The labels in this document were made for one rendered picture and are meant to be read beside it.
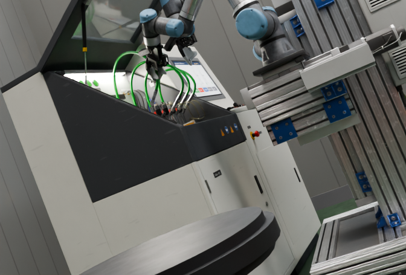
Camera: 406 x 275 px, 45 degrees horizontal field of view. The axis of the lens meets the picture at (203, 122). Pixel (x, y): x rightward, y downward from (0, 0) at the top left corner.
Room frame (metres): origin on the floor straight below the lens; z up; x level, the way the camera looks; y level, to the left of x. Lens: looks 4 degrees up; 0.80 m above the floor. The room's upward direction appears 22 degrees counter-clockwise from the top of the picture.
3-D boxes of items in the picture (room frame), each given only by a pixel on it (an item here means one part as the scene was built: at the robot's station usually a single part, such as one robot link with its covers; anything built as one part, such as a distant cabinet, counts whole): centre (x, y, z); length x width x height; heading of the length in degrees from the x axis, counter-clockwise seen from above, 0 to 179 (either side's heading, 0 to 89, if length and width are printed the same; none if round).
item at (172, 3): (2.40, -0.07, 1.54); 0.09 x 0.08 x 0.11; 121
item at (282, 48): (2.06, -0.40, 1.09); 0.15 x 0.15 x 0.10
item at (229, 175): (2.42, -0.04, 0.44); 0.65 x 0.02 x 0.68; 156
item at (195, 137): (2.43, -0.03, 0.87); 0.62 x 0.04 x 0.16; 156
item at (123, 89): (2.85, 0.33, 1.20); 0.13 x 0.03 x 0.31; 156
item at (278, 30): (2.05, -0.40, 1.20); 0.13 x 0.12 x 0.14; 153
